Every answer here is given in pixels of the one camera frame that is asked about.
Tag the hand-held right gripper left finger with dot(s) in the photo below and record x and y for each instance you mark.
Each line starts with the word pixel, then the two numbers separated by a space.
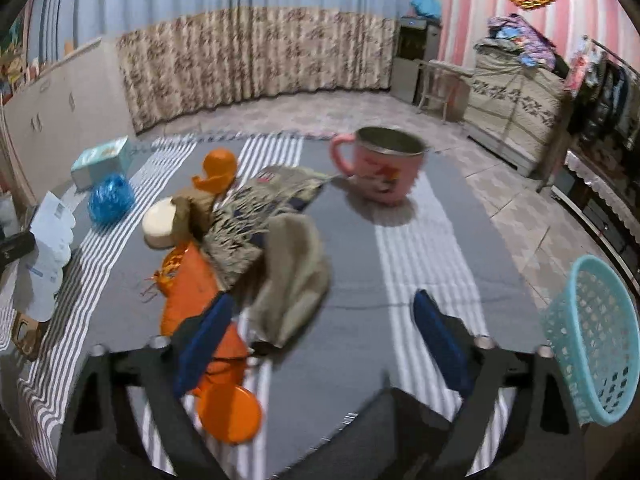
pixel 205 347

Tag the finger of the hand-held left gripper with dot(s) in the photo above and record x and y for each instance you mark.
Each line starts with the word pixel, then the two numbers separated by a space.
pixel 15 249

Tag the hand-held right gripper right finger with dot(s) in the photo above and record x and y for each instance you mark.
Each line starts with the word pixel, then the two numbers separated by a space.
pixel 442 345

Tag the white paper sheets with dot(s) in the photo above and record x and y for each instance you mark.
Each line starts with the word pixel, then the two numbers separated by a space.
pixel 50 240

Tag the blue plastic bag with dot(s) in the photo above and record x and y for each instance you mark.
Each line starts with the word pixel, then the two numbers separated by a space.
pixel 111 200

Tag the patterned knit cloth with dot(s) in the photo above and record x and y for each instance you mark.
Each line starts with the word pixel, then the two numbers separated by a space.
pixel 250 215

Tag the light blue plastic basket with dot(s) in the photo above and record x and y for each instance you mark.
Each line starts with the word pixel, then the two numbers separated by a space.
pixel 590 340

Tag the brown cardboard piece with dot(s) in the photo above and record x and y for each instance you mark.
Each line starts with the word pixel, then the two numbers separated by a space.
pixel 27 335

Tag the olive grey cloth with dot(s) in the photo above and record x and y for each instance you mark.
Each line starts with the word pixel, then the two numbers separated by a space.
pixel 295 280

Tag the light blue tissue box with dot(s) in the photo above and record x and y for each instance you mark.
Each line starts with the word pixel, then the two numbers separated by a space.
pixel 100 162

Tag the grey white striped tablecloth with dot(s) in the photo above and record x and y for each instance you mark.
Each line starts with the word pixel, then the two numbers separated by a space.
pixel 350 260

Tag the cream round container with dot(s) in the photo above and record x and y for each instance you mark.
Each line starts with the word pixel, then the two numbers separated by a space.
pixel 159 225

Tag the beige low cabinet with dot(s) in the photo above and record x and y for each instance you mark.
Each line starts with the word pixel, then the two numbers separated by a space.
pixel 60 100

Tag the low bench with lace cover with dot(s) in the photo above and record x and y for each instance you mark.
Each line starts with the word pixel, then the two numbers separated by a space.
pixel 600 195

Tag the cabinet with leaf-patterned cover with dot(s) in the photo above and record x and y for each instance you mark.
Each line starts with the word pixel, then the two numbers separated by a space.
pixel 515 105

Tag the small stool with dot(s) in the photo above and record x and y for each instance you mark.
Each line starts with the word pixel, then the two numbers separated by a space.
pixel 445 77

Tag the grey water dispenser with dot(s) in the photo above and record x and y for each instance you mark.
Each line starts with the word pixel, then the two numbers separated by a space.
pixel 412 60

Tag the floral beige curtain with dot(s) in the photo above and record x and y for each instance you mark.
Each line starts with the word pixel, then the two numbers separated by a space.
pixel 250 55

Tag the clothes rack with hanging clothes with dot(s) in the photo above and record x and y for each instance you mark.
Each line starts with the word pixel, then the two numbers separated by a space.
pixel 607 95

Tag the red white hanging bag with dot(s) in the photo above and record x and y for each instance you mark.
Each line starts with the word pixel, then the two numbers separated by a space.
pixel 577 67

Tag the pile of folded clothes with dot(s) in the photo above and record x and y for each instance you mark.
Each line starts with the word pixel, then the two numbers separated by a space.
pixel 522 35

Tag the blue wrapped bundle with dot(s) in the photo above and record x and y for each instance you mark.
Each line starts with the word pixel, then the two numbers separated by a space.
pixel 426 2

